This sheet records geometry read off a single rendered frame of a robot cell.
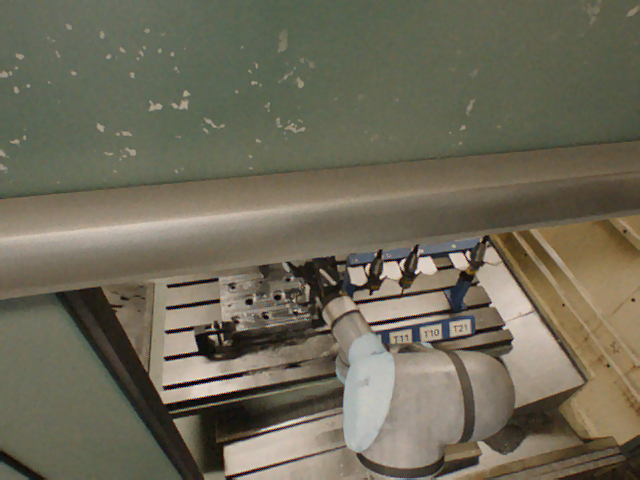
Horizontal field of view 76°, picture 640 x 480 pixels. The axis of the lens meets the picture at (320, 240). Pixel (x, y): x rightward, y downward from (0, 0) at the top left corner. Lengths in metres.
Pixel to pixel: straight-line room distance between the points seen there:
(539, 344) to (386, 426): 1.29
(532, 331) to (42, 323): 1.67
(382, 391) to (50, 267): 0.41
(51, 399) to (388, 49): 0.33
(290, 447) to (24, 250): 1.34
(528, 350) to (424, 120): 1.59
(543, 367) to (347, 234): 1.57
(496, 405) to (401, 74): 0.46
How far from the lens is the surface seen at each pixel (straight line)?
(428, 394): 0.55
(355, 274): 1.23
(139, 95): 0.19
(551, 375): 1.74
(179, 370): 1.45
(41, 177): 0.22
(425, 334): 1.49
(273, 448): 1.50
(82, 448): 0.48
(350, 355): 0.86
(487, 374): 0.58
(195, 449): 1.64
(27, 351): 0.33
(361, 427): 0.54
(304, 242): 0.20
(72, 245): 0.20
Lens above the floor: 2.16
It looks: 46 degrees down
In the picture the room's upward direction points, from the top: 4 degrees clockwise
